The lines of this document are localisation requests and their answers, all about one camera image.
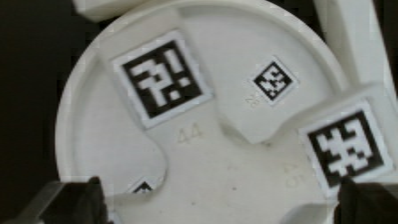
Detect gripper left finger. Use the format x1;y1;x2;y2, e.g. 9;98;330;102
10;177;110;224

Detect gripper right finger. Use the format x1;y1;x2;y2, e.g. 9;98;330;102
336;179;398;224

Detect white round table top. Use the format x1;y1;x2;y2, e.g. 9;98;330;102
57;0;362;224

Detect white cross-shaped table base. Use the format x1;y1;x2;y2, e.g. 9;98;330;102
99;4;398;224

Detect white right fence bar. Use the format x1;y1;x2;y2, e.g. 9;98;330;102
313;0;396;95

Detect white fence bar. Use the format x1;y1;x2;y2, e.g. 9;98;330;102
71;0;250;24
313;0;396;95

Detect white front fence bar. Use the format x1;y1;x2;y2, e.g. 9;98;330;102
71;0;250;24

